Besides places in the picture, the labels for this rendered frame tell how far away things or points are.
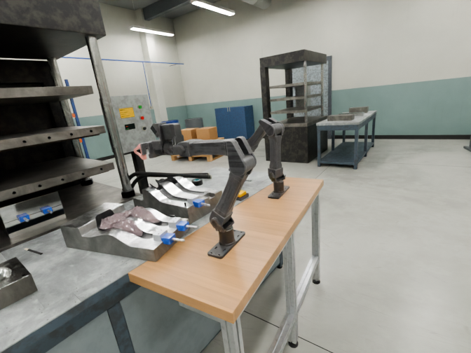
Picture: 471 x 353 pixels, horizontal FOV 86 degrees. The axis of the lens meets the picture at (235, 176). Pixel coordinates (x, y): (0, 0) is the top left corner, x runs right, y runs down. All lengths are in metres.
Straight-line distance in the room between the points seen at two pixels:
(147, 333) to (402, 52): 7.13
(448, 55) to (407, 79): 0.78
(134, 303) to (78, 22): 1.49
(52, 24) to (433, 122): 7.07
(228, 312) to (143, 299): 0.52
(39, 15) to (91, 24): 0.25
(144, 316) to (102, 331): 0.18
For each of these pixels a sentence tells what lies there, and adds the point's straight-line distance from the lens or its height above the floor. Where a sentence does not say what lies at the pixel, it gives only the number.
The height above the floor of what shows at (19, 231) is 0.81.
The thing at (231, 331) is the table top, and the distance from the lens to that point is 0.91.
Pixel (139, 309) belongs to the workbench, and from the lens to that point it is 1.25.
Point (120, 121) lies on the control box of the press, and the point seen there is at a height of 1.30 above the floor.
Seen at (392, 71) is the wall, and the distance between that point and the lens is 7.40.
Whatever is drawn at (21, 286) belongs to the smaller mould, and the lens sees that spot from 1.17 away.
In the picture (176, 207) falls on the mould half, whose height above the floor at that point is 0.88.
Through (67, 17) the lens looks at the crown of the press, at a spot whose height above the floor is 1.87.
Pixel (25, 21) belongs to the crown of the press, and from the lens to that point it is 1.76.
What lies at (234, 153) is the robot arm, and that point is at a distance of 0.85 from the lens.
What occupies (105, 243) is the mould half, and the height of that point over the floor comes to 0.85.
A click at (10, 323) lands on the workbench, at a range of 1.10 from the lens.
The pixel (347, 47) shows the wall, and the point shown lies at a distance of 7.61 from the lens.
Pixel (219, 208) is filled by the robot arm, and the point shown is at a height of 0.97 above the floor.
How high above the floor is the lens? 1.37
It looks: 17 degrees down
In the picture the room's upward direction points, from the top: 6 degrees counter-clockwise
